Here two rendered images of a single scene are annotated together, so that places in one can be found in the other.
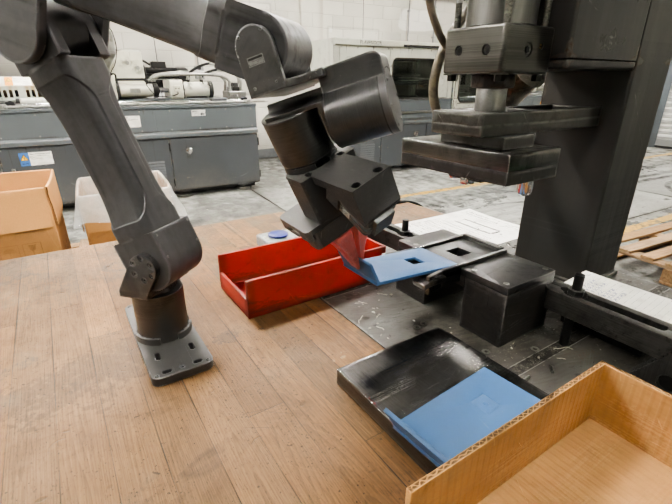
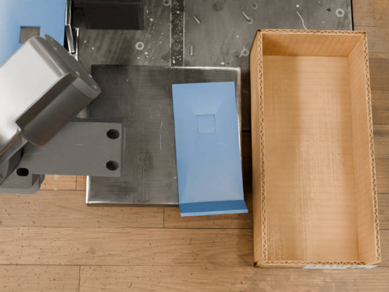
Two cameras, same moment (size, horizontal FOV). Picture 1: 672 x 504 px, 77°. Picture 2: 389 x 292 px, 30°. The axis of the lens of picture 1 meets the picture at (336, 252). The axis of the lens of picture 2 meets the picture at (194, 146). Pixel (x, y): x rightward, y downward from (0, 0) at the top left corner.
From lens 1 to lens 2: 0.54 m
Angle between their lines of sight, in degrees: 63
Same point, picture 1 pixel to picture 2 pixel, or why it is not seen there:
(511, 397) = (213, 99)
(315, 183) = (37, 172)
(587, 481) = (287, 116)
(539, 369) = (189, 28)
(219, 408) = not seen: outside the picture
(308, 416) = (110, 254)
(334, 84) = (28, 119)
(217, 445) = not seen: outside the picture
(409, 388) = (150, 163)
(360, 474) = (188, 251)
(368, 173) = (107, 143)
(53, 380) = not seen: outside the picture
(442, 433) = (209, 179)
